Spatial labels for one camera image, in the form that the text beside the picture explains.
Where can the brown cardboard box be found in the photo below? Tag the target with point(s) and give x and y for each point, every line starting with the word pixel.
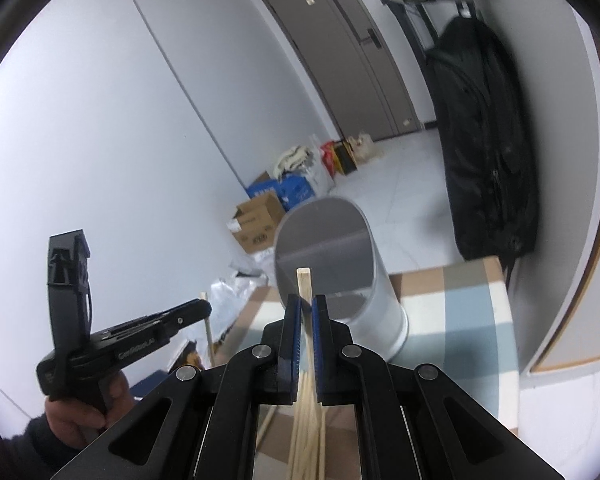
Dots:
pixel 257 220

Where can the wooden chopstick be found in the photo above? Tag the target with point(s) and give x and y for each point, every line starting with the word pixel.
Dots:
pixel 303 285
pixel 208 345
pixel 314 440
pixel 304 440
pixel 265 425

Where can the person's left hand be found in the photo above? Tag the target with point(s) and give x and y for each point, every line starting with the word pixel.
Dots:
pixel 75 420

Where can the person's left forearm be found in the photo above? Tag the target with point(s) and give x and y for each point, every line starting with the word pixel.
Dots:
pixel 35 440

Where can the checked mat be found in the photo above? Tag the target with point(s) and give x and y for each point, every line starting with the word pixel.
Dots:
pixel 460 310

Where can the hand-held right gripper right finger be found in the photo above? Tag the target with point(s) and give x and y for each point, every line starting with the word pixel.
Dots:
pixel 320 332

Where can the red bag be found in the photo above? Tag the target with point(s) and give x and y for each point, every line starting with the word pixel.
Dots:
pixel 327 157

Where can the blue cardboard box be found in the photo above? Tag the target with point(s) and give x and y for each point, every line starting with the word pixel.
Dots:
pixel 292 190

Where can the beige bag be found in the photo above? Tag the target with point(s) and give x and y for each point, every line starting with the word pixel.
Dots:
pixel 364 146

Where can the clear plastic bags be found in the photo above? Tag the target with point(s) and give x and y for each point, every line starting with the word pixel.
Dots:
pixel 240 300

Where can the black backpack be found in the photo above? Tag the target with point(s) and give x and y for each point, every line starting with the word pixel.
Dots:
pixel 480 135

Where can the white plastic bag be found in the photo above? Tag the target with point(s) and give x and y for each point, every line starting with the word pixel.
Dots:
pixel 322 180

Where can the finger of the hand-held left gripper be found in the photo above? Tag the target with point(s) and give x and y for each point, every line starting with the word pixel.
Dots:
pixel 187 314

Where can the grey door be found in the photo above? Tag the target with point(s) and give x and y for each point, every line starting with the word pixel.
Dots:
pixel 340 60

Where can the black stand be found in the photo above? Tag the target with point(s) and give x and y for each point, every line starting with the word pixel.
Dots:
pixel 420 60

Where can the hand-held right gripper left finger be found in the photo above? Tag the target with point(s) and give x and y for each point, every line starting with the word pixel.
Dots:
pixel 292 332

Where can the yellow and black bag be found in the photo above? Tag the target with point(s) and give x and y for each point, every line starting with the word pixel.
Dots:
pixel 345 160

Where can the grey utensil holder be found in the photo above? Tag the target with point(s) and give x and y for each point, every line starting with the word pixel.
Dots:
pixel 380 285

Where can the cream cloth bag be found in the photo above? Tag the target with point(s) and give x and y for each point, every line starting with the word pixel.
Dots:
pixel 292 160

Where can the black door lock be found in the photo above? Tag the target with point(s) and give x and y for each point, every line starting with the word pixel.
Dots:
pixel 370 39

